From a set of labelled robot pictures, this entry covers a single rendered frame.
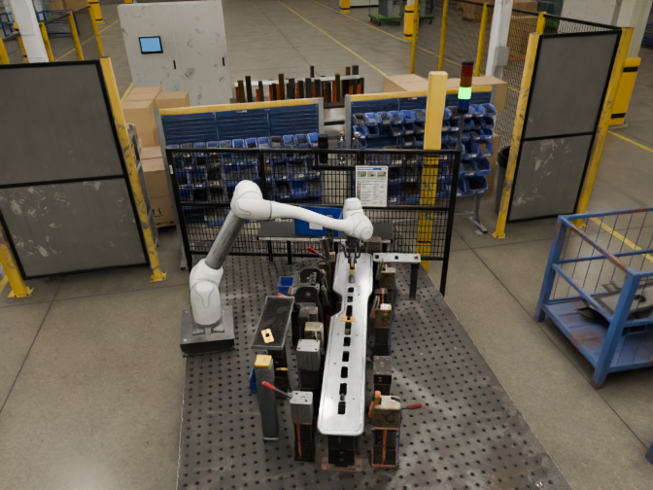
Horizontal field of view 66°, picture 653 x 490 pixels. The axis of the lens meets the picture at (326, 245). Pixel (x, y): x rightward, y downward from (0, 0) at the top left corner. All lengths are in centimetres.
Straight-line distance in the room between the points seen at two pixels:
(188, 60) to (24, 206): 495
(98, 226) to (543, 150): 423
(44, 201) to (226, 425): 290
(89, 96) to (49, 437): 246
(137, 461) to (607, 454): 283
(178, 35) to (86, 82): 483
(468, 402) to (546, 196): 340
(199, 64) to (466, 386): 748
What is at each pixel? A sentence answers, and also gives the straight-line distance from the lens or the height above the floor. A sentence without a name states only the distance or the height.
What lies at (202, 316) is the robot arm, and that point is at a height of 92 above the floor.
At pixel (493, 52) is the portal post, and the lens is 714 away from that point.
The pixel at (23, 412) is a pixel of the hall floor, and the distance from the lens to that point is 410.
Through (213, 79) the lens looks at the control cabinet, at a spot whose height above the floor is 83.
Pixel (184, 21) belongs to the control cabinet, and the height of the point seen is 174.
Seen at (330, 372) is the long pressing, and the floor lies 100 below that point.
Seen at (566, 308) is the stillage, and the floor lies 16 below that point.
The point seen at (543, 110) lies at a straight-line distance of 523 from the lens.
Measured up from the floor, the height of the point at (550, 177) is 61.
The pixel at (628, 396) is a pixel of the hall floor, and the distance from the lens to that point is 407.
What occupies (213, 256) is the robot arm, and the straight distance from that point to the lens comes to 290.
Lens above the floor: 262
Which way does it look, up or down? 30 degrees down
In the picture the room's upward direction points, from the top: 2 degrees counter-clockwise
